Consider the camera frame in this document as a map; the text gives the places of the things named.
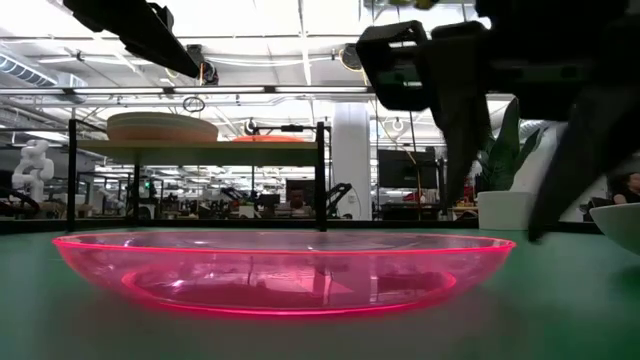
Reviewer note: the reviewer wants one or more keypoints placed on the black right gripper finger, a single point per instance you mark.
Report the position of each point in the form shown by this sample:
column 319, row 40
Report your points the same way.
column 590, row 155
column 462, row 110

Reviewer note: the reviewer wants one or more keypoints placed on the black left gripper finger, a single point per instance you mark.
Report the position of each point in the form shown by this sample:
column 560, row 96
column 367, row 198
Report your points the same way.
column 175, row 57

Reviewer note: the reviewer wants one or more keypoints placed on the tan plate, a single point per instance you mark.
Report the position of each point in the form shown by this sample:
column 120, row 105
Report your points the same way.
column 160, row 136

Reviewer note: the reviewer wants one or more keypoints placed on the transparent orange plate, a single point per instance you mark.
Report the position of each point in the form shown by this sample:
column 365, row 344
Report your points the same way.
column 270, row 139

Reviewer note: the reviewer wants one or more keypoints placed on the large transparent pink plate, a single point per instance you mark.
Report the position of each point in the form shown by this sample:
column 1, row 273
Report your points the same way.
column 280, row 290

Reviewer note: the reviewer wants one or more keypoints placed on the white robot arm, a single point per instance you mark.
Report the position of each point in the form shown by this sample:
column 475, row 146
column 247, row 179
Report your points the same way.
column 111, row 199
column 32, row 167

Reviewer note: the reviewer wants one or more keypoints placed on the black background robot arm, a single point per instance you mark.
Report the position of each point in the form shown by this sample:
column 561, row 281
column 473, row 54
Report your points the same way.
column 340, row 192

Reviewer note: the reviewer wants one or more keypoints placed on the black-framed wooden shelf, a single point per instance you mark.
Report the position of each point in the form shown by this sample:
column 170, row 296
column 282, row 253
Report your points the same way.
column 200, row 154

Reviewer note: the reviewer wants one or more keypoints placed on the person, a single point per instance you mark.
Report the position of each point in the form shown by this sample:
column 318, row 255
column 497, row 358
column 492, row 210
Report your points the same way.
column 630, row 190
column 298, row 200

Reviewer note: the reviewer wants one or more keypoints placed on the green snake plant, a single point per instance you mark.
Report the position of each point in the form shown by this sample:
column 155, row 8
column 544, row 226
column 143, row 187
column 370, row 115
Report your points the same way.
column 505, row 160

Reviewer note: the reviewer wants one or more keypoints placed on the black monitor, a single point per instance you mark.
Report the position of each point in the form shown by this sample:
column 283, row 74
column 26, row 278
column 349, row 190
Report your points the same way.
column 405, row 170

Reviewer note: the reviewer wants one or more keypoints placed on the white plant pot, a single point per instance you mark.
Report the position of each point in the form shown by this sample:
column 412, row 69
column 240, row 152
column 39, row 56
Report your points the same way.
column 500, row 210

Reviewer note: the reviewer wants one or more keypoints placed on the white round column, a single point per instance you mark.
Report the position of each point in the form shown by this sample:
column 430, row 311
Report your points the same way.
column 351, row 150

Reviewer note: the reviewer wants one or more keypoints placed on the silver air duct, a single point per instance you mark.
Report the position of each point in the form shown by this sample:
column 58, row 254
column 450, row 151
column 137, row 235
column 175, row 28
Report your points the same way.
column 30, row 72
column 545, row 127

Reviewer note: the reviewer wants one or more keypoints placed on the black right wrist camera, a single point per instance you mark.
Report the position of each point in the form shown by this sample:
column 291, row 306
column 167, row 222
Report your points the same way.
column 390, row 50

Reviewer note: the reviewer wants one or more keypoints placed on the black rig frame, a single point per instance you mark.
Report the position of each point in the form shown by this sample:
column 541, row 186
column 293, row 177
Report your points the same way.
column 30, row 226

